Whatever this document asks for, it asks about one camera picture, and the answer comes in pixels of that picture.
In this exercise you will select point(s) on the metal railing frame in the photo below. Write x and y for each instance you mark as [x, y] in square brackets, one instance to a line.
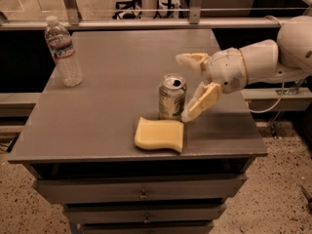
[31, 14]

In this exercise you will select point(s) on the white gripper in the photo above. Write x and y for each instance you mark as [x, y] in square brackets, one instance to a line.
[226, 69]

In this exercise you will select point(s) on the grey drawer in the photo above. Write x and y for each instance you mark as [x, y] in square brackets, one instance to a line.
[194, 227]
[88, 191]
[145, 213]

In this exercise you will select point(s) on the clear plastic water bottle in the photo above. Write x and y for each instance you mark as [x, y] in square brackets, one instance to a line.
[63, 52]

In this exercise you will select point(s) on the yellow sponge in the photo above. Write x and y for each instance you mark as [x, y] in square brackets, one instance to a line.
[159, 134]

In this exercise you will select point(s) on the middle grey drawer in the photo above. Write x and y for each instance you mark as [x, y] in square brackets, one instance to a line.
[145, 213]

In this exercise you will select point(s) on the top grey drawer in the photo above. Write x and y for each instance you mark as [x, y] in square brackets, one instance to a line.
[88, 191]

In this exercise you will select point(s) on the black office chair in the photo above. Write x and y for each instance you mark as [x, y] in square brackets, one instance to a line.
[126, 10]

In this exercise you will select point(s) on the bottom grey drawer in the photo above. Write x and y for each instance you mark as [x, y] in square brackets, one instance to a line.
[194, 227]

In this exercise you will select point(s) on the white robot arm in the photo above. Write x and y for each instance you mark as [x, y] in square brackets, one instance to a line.
[285, 59]

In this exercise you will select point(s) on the grey drawer cabinet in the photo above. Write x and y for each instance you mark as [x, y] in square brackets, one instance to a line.
[87, 132]

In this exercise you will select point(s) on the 7up soda can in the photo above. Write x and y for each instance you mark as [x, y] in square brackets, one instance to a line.
[172, 94]

